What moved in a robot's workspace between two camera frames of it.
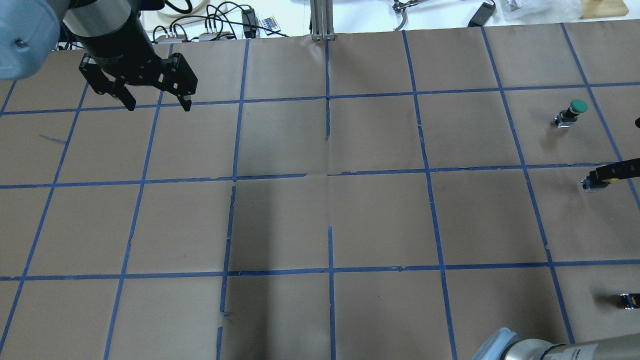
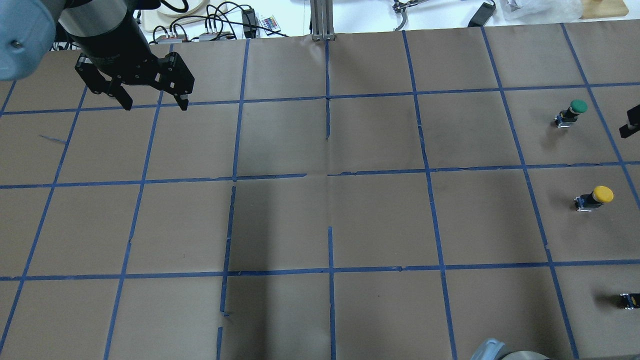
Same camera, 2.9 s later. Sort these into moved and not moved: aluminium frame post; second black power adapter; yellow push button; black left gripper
Moved: yellow push button
Not moved: aluminium frame post; black left gripper; second black power adapter
